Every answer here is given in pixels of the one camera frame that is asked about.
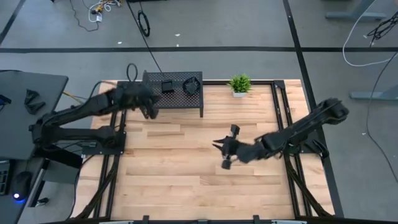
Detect black desk crossbar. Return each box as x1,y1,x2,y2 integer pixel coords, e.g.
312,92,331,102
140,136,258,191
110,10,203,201
33,139,84,170

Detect yellow cable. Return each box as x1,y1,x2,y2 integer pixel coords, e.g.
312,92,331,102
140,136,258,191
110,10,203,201
63,91,91,105

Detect thin black floor cable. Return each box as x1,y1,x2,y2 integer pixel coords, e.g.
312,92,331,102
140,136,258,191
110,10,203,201
68,0,100,33

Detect black computer mouse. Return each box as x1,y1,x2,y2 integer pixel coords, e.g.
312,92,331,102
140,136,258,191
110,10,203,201
12,170,33,202

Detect black coiled cable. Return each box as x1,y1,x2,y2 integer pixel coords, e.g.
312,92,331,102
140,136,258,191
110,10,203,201
126,0,163,74

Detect green plant in white pot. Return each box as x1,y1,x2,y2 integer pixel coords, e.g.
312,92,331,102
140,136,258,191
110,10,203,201
227,73,253,99

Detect grey desk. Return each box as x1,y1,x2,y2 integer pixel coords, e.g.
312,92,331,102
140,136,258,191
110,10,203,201
0,70,69,161

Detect grey desk foot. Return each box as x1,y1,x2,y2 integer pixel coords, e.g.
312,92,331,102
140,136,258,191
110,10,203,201
350,84,398,101
325,0,388,22

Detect black perforated metal rack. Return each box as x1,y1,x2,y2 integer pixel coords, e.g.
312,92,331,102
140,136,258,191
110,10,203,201
139,70,205,119

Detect long black floor cable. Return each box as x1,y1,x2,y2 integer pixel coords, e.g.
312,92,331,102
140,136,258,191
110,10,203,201
365,51,398,184

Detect black leaf-shaped mini plate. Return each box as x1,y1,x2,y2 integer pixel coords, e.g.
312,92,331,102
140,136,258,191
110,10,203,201
182,76,201,96

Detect black cable bundle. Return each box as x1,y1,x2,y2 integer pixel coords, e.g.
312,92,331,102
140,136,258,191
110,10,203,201
366,11,398,47

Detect dark keyboard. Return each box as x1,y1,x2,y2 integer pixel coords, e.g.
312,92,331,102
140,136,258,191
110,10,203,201
0,160,11,196

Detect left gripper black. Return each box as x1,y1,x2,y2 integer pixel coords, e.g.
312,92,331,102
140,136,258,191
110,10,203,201
115,82,159,121

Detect white power strip cables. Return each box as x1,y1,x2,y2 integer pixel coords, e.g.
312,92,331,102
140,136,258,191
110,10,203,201
88,0,123,23

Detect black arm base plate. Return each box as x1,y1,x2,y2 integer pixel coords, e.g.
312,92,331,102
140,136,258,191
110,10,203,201
277,129,325,156
81,131,127,156

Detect black folded triangular object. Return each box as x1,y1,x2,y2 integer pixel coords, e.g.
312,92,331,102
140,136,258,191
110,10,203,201
25,101,47,115
24,89,40,105

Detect black square mini plate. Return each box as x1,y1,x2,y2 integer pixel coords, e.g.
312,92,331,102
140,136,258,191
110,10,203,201
160,79,175,93

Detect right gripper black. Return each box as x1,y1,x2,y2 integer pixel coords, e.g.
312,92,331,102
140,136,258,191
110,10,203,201
212,124,265,170

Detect dark grey side table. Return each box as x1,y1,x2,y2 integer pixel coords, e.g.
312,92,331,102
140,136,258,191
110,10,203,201
0,157,47,224

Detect long white cable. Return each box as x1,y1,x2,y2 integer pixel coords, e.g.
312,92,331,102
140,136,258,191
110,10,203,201
342,0,398,67

